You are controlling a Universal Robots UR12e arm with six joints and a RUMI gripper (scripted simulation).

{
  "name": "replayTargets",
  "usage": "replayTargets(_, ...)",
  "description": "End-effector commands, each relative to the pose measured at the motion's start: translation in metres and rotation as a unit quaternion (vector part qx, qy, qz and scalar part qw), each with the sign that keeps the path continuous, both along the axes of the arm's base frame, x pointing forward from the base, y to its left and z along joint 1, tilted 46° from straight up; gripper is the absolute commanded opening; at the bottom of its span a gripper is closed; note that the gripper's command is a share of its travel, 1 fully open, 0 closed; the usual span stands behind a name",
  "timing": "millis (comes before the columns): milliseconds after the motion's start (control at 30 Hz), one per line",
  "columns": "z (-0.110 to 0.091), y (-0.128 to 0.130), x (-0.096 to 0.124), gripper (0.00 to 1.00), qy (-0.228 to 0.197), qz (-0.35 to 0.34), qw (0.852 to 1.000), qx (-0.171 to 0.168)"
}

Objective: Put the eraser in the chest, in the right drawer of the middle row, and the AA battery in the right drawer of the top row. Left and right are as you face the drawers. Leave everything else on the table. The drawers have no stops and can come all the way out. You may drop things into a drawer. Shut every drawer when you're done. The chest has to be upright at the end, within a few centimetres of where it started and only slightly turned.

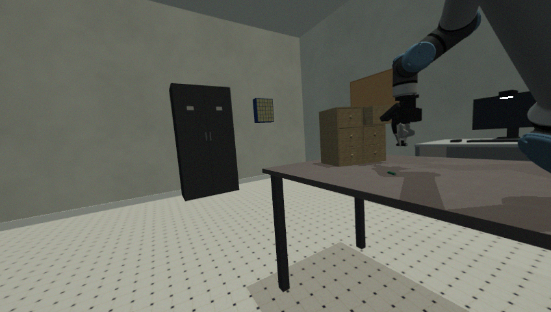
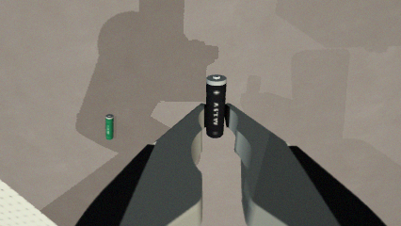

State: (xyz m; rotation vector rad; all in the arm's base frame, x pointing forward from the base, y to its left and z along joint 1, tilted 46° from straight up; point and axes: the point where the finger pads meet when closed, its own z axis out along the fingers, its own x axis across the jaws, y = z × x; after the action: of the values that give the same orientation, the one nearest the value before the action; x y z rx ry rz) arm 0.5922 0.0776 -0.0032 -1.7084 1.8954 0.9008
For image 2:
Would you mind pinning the green battery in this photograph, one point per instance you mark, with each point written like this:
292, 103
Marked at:
109, 126

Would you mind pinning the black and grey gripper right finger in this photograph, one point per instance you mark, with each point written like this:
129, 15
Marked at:
284, 186

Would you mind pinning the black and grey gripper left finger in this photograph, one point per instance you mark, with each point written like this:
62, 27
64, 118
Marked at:
161, 186

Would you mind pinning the black aa battery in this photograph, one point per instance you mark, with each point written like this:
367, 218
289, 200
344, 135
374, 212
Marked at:
215, 101

